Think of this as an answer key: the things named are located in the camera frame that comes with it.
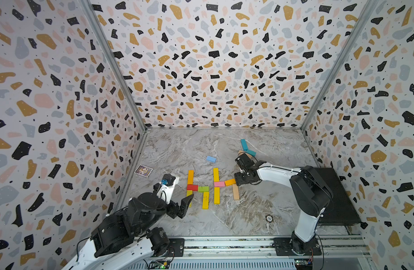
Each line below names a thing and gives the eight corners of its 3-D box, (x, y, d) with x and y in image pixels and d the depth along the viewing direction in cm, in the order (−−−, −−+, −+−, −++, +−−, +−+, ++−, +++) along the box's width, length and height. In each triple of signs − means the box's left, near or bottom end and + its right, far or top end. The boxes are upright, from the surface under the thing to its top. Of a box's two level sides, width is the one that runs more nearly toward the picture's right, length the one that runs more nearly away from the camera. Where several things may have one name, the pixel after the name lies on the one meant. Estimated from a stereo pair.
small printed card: (135, 173, 100) (134, 171, 98) (141, 166, 104) (140, 164, 102) (147, 177, 99) (145, 175, 97) (152, 170, 102) (151, 168, 100)
